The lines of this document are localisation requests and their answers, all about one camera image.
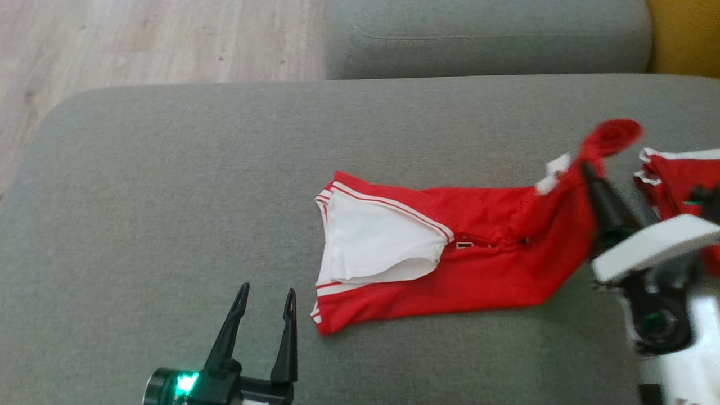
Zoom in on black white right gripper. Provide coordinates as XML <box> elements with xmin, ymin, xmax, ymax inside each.
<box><xmin>582</xmin><ymin>163</ymin><xmax>720</xmax><ymax>357</ymax></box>

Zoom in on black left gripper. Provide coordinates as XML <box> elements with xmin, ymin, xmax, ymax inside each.
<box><xmin>142</xmin><ymin>283</ymin><xmax>298</xmax><ymax>405</ymax></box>

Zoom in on red white sports shorts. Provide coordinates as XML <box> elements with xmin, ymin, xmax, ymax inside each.
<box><xmin>634</xmin><ymin>147</ymin><xmax>720</xmax><ymax>226</ymax></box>

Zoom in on red white basketball jersey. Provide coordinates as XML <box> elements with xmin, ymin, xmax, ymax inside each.
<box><xmin>311</xmin><ymin>118</ymin><xmax>645</xmax><ymax>337</ymax></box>

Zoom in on large grey sofa ottoman cushion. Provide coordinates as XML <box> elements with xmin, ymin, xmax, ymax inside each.
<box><xmin>0</xmin><ymin>73</ymin><xmax>720</xmax><ymax>405</ymax></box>

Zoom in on wide yellow sofa backrest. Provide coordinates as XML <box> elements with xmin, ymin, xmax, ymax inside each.
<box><xmin>646</xmin><ymin>0</ymin><xmax>720</xmax><ymax>78</ymax></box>

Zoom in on grey sofa seat cushion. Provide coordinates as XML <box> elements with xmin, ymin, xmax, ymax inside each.
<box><xmin>325</xmin><ymin>0</ymin><xmax>653</xmax><ymax>80</ymax></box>

